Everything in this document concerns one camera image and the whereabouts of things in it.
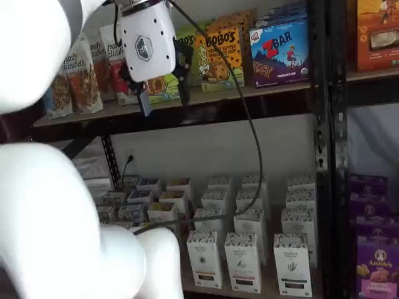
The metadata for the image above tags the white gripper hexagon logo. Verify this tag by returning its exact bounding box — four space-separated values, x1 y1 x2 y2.
120 2 192 118

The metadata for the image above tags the white box green strip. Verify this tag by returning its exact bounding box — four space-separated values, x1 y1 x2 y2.
273 233 313 297
285 189 317 212
281 207 318 268
286 174 316 192

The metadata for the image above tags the green Bobo's apple pie box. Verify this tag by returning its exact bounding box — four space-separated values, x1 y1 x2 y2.
176 19 216 37
145 29 198 105

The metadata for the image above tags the black metal shelf rack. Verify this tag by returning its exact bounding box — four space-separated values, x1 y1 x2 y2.
29 0 333 299
329 0 399 299

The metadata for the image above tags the yellow Bobo's peanut butter box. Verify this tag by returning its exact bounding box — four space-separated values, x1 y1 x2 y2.
216 8 259 87
195 24 246 93

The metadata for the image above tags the purely elizabeth yellow box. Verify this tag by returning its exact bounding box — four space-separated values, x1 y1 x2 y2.
158 190 188 210
146 202 178 225
166 177 193 194

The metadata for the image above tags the blue oatmeal box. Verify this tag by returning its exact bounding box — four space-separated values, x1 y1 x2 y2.
137 177 162 192
127 189 154 206
117 204 147 222

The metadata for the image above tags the green oatmeal box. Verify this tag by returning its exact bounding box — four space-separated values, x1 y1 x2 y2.
95 204 117 222
102 190 128 207
120 174 140 191

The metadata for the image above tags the white box orange strip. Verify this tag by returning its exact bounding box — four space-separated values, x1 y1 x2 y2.
201 188 234 212
193 207 226 234
186 229 224 290
207 176 234 192

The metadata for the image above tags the blue Z Bar box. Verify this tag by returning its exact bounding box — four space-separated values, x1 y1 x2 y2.
254 2 309 31
248 23 310 88

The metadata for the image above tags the purple Annie's box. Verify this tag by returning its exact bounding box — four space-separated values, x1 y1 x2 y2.
355 214 399 245
349 194 394 221
348 174 390 200
356 237 399 299

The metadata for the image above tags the orange cereal box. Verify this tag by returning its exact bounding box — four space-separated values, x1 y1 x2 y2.
356 0 399 73

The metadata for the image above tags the granola bag red label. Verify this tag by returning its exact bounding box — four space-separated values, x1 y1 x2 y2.
99 24 140 107

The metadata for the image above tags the purely elizabeth granola bag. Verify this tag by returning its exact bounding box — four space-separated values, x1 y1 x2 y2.
83 31 117 103
42 70 75 121

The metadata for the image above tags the granola bag orange label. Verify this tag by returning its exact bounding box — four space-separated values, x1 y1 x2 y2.
64 39 104 115

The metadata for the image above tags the white paper bag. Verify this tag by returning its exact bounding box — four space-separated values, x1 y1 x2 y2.
83 177 113 205
72 138 110 179

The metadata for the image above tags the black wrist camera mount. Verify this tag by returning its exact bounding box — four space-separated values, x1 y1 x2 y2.
173 39 193 77

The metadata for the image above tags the black power cord with plug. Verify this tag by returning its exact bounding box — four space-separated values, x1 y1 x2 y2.
122 154 135 187

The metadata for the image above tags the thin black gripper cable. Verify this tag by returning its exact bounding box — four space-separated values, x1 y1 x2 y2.
112 1 122 47

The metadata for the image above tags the long black robot cable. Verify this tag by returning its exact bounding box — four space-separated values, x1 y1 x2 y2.
132 0 264 236

